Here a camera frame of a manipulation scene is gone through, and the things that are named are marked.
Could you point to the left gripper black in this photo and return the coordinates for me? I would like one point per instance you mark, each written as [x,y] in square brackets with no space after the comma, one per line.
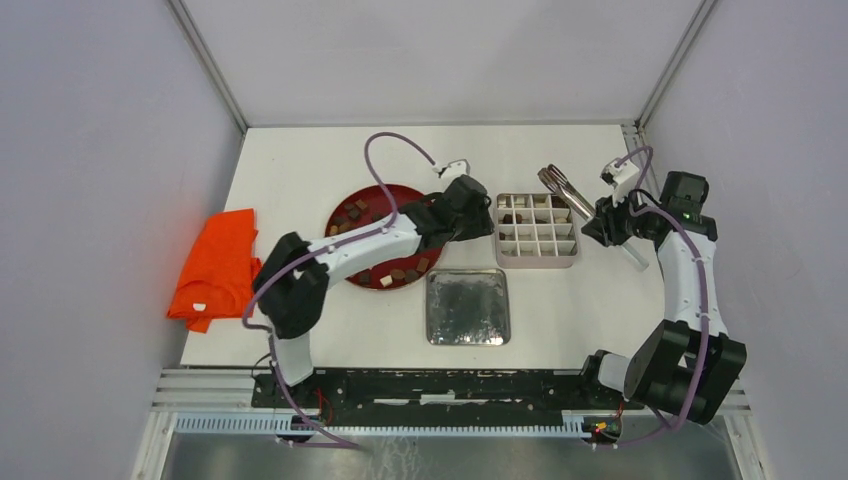
[481,223]

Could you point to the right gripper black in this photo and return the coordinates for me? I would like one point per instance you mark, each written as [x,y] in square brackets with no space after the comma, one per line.
[604,227]

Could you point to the pink divided chocolate box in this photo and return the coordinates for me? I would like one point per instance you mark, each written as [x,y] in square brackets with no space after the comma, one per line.
[534,231]

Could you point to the metal serving tongs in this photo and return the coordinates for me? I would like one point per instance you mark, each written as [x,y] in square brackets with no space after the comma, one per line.
[556,182]

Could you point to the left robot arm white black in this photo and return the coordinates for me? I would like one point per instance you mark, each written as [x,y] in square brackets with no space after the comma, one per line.
[293,283]

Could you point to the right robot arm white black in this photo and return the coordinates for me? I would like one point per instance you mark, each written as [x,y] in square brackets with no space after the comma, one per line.
[688,364]

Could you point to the square metal tray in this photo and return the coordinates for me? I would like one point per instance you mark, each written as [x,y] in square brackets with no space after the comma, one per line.
[467,307]

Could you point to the orange cloth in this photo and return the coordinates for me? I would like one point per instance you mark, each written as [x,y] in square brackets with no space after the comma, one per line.
[216,279]

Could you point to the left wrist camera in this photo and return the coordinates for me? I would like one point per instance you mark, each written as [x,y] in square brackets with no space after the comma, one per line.
[452,169]

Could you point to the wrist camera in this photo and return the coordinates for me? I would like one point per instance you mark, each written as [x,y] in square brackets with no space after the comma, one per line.
[452,169]
[622,177]

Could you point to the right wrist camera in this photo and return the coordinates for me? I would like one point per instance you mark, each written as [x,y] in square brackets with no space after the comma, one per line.
[622,177]

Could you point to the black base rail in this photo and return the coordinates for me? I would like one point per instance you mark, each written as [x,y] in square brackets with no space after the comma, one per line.
[441,398]

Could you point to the white toothed cable strip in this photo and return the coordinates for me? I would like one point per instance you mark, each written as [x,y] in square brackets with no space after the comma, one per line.
[287,424]

